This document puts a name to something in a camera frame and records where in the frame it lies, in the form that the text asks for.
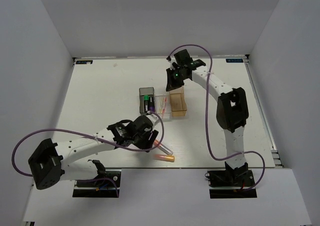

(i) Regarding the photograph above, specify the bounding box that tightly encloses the orange capped clear tube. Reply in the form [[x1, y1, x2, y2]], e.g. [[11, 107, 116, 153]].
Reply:
[[153, 140, 173, 155], [153, 154, 175, 162]]

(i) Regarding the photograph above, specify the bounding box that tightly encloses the pink thin pen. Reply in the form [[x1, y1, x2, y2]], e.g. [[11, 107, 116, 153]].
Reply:
[[161, 97, 167, 115]]

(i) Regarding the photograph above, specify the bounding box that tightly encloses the yellow thin pen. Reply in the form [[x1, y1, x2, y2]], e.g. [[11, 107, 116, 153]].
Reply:
[[158, 97, 164, 113]]

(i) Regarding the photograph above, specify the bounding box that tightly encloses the purple capped black marker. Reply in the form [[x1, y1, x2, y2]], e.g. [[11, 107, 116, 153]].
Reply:
[[148, 96, 155, 112]]

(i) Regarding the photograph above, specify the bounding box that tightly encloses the green capped black marker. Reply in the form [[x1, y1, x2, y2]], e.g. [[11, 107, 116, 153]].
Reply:
[[143, 95, 149, 112]]

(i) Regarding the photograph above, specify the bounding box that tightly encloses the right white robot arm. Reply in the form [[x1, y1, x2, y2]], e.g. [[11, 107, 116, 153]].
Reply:
[[166, 49, 249, 186]]

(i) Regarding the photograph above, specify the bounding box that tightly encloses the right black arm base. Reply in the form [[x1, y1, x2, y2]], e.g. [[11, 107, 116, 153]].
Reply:
[[204, 170, 258, 199]]

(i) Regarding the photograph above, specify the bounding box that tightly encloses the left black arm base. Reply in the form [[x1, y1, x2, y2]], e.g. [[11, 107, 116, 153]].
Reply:
[[72, 169, 122, 198]]

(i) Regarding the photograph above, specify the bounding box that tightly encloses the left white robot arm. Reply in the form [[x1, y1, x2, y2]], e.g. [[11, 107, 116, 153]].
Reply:
[[28, 114, 163, 190]]

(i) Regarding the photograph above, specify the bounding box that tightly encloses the orange translucent container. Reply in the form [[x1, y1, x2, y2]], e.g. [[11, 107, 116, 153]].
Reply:
[[169, 87, 187, 117]]

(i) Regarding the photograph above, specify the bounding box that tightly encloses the clear plastic container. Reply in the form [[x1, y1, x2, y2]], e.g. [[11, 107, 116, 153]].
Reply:
[[155, 93, 172, 121]]

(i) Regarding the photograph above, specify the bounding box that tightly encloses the dark grey translucent container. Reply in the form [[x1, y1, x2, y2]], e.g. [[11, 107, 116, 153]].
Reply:
[[139, 87, 156, 115]]

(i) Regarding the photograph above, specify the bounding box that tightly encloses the right blue corner label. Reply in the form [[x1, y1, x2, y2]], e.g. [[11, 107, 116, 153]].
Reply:
[[226, 58, 244, 63]]

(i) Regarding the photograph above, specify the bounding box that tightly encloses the blue corner label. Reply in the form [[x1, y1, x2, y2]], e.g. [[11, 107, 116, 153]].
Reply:
[[226, 58, 244, 63], [75, 60, 93, 65]]

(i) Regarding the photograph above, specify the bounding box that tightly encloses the left blue corner label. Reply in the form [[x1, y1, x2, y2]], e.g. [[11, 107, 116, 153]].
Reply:
[[75, 60, 93, 65]]

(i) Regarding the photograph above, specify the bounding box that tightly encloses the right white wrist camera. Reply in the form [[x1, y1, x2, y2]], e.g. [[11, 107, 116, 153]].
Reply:
[[166, 56, 178, 70]]

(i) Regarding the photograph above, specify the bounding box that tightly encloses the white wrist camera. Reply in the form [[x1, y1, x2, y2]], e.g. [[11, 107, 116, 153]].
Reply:
[[146, 111, 162, 128], [166, 56, 178, 70]]

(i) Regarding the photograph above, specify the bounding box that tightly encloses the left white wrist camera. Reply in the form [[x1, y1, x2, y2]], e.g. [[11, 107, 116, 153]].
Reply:
[[146, 111, 162, 128]]

